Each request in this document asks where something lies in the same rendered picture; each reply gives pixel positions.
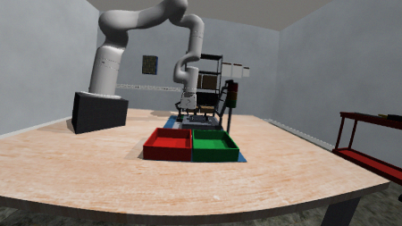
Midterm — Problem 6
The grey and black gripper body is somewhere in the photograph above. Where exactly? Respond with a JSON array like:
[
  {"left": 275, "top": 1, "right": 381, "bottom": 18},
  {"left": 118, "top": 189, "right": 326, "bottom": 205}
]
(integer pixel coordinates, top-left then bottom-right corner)
[{"left": 180, "top": 92, "right": 197, "bottom": 110}]

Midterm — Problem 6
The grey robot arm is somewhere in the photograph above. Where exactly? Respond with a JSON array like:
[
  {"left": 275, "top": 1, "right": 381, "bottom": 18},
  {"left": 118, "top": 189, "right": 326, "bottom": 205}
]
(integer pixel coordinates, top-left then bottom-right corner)
[{"left": 80, "top": 0, "right": 205, "bottom": 99}]

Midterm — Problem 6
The green bin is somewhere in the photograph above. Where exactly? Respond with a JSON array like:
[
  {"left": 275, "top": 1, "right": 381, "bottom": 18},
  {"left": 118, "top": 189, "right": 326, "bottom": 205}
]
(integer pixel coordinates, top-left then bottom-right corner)
[{"left": 192, "top": 130, "right": 239, "bottom": 162}]

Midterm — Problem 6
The red bin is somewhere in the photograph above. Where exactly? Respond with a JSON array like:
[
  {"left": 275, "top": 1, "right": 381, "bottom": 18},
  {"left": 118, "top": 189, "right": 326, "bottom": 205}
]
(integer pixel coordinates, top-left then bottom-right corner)
[{"left": 143, "top": 128, "right": 192, "bottom": 162}]

